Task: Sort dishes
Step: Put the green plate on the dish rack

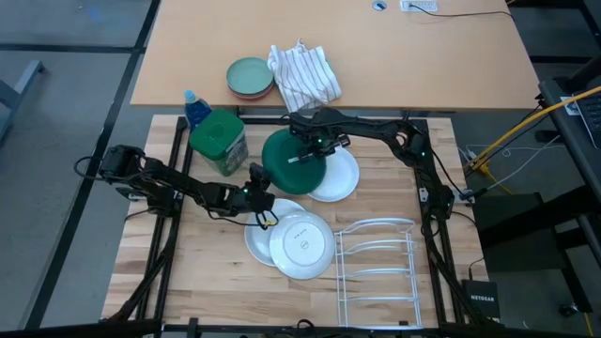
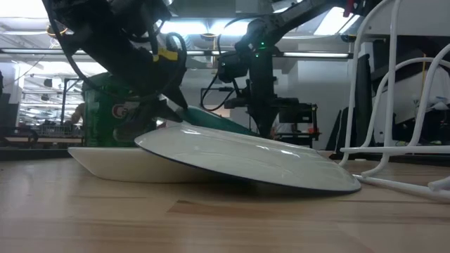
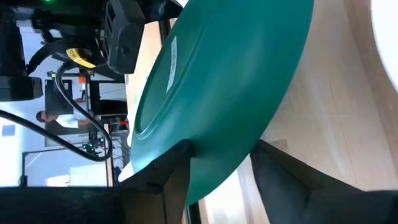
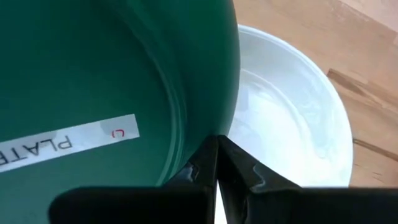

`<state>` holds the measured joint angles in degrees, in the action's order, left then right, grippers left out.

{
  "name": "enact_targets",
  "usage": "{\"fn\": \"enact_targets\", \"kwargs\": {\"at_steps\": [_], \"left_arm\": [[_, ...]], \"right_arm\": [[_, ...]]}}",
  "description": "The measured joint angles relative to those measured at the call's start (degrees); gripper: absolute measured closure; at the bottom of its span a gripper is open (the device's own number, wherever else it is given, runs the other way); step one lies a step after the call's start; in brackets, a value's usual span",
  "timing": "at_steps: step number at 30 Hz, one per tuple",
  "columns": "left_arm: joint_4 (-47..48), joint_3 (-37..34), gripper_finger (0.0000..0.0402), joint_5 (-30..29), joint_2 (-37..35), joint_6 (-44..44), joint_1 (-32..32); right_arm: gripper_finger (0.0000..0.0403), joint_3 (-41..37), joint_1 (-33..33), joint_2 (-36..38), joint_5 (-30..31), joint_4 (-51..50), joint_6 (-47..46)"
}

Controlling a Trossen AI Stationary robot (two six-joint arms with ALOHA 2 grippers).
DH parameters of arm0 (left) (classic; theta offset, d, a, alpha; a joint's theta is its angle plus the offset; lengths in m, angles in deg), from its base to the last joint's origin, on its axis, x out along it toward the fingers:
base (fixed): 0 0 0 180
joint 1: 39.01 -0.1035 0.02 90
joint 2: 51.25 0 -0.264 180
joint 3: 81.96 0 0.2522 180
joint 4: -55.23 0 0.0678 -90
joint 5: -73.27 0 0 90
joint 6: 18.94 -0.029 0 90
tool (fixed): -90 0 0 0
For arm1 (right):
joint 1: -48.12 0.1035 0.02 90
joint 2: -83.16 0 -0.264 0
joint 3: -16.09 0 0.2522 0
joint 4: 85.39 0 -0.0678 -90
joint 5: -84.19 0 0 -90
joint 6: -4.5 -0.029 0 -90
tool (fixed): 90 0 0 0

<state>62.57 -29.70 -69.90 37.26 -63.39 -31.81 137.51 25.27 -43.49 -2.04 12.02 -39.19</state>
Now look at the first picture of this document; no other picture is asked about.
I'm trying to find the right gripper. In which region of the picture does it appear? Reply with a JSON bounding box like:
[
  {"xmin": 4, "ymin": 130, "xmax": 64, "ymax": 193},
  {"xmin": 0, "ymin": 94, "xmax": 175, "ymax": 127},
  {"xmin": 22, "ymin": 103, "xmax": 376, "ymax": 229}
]
[{"xmin": 286, "ymin": 132, "xmax": 353, "ymax": 165}]

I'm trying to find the large dark green plate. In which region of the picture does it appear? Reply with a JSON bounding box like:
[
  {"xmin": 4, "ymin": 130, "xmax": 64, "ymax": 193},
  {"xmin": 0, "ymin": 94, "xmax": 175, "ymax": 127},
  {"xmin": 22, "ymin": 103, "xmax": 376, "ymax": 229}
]
[{"xmin": 260, "ymin": 128, "xmax": 328, "ymax": 196}]

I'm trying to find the plate with blue pattern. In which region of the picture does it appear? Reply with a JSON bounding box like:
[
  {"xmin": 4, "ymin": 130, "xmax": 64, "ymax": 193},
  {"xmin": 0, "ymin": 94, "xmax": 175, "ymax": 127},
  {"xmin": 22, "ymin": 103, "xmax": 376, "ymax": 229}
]
[{"xmin": 268, "ymin": 210, "xmax": 336, "ymax": 282}]

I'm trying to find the green lidded canister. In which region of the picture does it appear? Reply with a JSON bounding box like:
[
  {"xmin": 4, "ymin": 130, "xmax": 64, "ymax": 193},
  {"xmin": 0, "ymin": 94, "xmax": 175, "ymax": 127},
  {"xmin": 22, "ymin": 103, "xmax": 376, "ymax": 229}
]
[{"xmin": 188, "ymin": 108, "xmax": 250, "ymax": 178}]

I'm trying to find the white striped dish towel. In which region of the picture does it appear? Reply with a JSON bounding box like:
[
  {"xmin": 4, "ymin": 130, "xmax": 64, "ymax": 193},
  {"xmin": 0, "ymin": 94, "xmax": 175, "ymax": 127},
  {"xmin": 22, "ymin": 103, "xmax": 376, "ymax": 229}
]
[{"xmin": 266, "ymin": 38, "xmax": 343, "ymax": 115}]

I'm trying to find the small pink plate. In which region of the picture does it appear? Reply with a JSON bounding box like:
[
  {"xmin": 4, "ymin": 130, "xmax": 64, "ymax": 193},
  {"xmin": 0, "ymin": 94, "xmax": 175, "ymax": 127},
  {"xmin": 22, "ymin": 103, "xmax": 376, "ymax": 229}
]
[{"xmin": 227, "ymin": 86, "xmax": 274, "ymax": 101}]

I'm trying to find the small light green plate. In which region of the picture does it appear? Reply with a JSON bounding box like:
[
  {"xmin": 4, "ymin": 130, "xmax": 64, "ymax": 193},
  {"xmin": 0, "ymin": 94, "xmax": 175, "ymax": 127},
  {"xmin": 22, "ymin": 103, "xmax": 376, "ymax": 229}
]
[{"xmin": 225, "ymin": 56, "xmax": 275, "ymax": 98}]

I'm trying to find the blue dish soap bottle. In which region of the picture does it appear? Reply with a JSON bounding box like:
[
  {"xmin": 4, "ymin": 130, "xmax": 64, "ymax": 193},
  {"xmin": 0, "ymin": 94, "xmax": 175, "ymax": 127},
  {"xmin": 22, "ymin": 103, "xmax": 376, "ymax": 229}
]
[{"xmin": 183, "ymin": 89, "xmax": 213, "ymax": 132}]

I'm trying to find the light wooden desk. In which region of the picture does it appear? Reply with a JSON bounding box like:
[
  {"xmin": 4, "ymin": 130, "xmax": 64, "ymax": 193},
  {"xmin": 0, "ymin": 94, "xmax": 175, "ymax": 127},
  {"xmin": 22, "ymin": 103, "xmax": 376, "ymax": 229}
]
[{"xmin": 130, "ymin": 0, "xmax": 541, "ymax": 113}]

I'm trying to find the small white power strip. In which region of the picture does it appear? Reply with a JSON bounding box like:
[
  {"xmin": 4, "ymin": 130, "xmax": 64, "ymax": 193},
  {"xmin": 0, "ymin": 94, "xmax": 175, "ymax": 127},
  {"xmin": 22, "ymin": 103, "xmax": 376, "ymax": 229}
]
[{"xmin": 451, "ymin": 186, "xmax": 476, "ymax": 206}]

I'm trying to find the white power outlet strip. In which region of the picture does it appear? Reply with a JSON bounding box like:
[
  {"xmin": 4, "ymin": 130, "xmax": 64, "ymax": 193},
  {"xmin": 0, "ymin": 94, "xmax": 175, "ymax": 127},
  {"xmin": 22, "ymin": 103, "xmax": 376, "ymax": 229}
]
[{"xmin": 399, "ymin": 0, "xmax": 439, "ymax": 13}]

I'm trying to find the black low cabinet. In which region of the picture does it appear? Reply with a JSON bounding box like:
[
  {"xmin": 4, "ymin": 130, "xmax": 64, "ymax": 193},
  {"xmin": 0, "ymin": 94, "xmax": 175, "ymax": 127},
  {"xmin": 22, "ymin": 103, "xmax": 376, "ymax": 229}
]
[{"xmin": 472, "ymin": 192, "xmax": 572, "ymax": 283}]

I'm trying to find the black Netgear router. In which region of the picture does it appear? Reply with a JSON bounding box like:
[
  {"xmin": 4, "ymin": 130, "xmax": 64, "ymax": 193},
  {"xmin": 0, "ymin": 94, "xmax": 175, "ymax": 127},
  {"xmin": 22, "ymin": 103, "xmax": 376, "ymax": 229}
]
[{"xmin": 461, "ymin": 279, "xmax": 501, "ymax": 321}]

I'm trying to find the grey metal bench leg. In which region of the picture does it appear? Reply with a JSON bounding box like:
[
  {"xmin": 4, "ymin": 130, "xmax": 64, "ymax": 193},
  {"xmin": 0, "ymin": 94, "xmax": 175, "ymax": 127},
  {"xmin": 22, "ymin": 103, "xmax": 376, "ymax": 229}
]
[{"xmin": 0, "ymin": 59, "xmax": 47, "ymax": 142}]

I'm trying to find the white paper label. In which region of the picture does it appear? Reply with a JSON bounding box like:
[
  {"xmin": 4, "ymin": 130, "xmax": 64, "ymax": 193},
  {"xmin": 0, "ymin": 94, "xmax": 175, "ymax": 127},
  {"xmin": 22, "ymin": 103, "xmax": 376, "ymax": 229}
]
[{"xmin": 560, "ymin": 95, "xmax": 581, "ymax": 116}]

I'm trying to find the black laptop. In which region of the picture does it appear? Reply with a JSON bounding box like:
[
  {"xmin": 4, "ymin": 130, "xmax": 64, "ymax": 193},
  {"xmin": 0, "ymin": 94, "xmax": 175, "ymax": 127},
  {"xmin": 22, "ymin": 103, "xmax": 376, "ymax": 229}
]
[{"xmin": 575, "ymin": 86, "xmax": 601, "ymax": 149}]

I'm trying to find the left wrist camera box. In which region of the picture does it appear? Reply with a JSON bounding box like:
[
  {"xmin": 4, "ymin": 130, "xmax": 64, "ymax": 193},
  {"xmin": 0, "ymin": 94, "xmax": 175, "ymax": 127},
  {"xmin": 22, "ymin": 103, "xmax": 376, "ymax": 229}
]
[{"xmin": 247, "ymin": 161, "xmax": 272, "ymax": 192}]

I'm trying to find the black aluminium table frame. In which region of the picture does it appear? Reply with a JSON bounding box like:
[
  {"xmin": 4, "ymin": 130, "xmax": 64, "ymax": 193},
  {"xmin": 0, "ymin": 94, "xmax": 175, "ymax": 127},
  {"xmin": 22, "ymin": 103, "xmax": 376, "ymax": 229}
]
[{"xmin": 100, "ymin": 115, "xmax": 475, "ymax": 338}]

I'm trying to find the white wire dish rack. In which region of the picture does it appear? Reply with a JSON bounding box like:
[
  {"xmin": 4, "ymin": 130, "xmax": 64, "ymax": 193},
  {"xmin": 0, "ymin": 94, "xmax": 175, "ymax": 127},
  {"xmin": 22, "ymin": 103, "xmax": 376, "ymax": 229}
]
[{"xmin": 333, "ymin": 216, "xmax": 424, "ymax": 330}]

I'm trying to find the thin black power cable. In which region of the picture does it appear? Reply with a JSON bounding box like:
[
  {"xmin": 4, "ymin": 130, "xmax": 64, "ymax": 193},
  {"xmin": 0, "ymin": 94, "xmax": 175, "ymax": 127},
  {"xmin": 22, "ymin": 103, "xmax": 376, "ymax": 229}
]
[{"xmin": 412, "ymin": 4, "xmax": 516, "ymax": 21}]

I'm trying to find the yellow cable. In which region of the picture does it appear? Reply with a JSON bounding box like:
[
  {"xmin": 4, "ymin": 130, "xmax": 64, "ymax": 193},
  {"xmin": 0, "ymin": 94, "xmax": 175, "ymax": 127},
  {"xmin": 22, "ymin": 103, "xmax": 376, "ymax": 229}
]
[{"xmin": 469, "ymin": 85, "xmax": 601, "ymax": 196}]

